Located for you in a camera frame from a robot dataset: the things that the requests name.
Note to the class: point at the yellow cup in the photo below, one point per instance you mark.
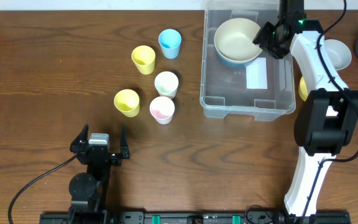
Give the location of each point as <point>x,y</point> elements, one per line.
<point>143,57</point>
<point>127,101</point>

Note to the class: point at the light blue plastic cup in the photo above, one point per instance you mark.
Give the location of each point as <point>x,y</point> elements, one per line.
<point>170,43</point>

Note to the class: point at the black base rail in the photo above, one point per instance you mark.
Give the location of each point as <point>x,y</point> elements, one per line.
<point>257,216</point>

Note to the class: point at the pink plastic cup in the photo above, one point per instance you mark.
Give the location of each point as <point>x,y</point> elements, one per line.
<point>162,109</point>

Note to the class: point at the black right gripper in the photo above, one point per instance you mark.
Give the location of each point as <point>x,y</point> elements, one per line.
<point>268,40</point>

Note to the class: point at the yellow small bowl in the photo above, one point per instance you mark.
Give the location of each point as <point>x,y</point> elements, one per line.
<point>302,89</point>

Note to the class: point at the white mint plastic cup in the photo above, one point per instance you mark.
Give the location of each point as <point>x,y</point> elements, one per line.
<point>166,84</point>

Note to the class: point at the clear plastic storage bin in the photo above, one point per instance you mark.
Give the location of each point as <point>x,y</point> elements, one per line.
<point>223,89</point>

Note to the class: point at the beige large bowl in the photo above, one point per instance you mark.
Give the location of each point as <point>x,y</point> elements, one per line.
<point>233,38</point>

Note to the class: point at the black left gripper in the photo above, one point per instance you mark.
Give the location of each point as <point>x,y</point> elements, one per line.
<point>99,154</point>

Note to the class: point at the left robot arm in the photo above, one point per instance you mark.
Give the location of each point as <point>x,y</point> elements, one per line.
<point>88,189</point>

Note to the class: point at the white label in bin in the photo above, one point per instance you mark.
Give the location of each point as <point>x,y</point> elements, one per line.
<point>256,74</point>

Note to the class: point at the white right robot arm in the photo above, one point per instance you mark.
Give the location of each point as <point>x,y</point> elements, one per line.
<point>328,118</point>

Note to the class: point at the grey small bowl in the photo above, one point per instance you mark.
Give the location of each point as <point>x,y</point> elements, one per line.
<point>339,53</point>

